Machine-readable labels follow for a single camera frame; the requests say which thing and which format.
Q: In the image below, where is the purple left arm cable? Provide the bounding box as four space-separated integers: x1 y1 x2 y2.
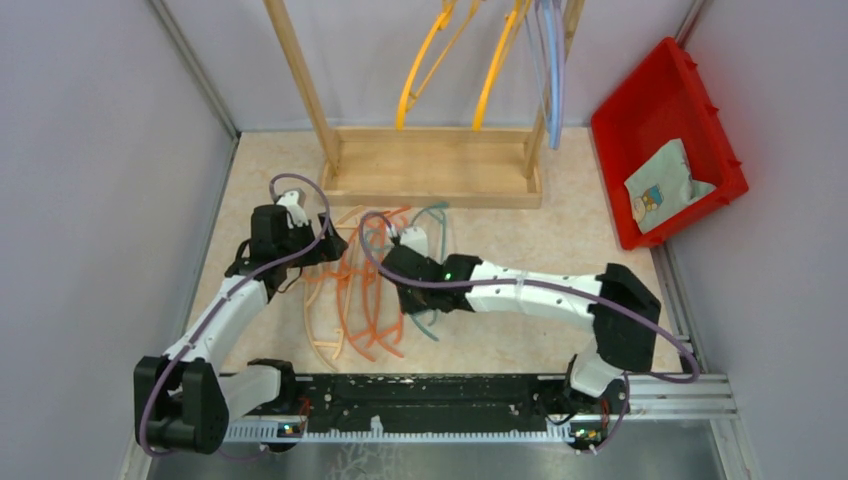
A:
135 173 333 458

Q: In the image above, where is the wooden hanger rack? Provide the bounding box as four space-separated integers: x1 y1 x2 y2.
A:
264 1 553 209

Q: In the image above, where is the red plastic bin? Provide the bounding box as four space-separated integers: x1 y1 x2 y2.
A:
590 37 748 250

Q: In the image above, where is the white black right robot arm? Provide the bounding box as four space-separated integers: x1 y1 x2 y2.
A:
379 245 661 412

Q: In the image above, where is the teal plastic hanger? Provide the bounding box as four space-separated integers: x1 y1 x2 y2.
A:
361 202 449 342

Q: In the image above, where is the orange plastic hanger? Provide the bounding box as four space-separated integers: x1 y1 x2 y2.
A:
347 218 404 361
302 205 367 373

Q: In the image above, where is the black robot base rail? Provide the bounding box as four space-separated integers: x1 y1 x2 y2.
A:
221 372 631 454

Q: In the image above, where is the lilac plastic hanger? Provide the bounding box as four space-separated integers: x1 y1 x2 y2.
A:
552 0 566 134

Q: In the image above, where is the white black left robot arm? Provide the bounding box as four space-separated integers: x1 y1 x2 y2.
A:
133 201 348 457

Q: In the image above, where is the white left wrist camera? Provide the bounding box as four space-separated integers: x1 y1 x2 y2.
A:
274 188 310 227

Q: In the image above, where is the printed cloth in bin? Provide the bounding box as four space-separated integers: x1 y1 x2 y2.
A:
624 138 716 233

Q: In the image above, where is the beige plastic hanger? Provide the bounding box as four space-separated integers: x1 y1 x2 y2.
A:
291 205 367 372

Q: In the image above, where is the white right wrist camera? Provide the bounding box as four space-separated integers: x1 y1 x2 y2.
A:
399 226 429 257

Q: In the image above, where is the yellow plastic hanger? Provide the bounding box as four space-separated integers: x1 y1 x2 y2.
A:
394 0 483 131
471 1 531 131

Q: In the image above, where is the light blue plastic hanger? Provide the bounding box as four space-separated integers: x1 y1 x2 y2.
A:
526 0 562 150

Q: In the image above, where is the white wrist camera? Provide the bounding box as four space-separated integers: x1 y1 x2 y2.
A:
274 188 310 227
399 226 429 257

